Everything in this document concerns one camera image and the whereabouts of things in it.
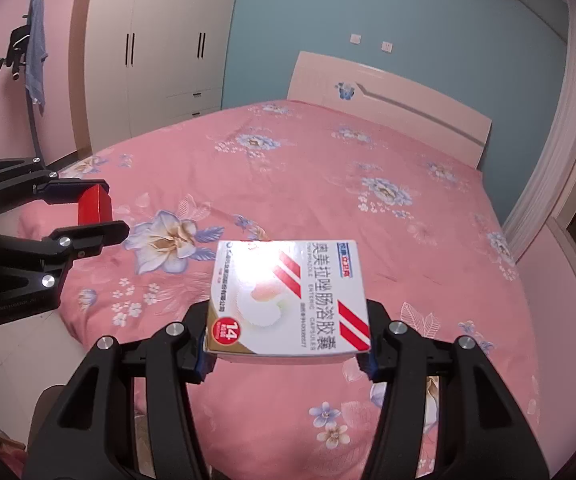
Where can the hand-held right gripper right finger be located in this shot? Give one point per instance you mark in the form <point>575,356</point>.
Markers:
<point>379,330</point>

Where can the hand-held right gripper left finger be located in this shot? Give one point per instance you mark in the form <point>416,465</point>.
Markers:
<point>193,330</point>

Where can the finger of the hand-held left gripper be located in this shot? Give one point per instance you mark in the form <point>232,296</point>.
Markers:
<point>93,237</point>
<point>63,191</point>

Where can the small red box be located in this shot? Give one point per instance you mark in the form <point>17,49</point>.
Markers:
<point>95,206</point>

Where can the white red-striped medicine box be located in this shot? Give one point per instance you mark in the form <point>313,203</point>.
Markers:
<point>288,300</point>

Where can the blue hanging cloth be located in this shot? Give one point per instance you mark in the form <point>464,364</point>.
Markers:
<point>35,60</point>

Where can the black clothes stand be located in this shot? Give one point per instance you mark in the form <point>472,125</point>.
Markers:
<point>18,45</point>

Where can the pink floral bedsheet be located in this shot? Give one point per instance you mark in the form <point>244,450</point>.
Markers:
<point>318,185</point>

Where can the pink door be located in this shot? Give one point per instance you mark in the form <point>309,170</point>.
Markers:
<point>563,320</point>

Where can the beige wardrobe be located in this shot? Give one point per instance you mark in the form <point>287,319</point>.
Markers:
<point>168,35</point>

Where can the pale pink bed headboard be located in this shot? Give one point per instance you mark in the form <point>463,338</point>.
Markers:
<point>408,100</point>

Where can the white wall switch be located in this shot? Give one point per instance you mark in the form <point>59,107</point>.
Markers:
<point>355,39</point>
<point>387,47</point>

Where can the white door frame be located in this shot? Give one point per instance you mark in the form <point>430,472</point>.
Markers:
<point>568,110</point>

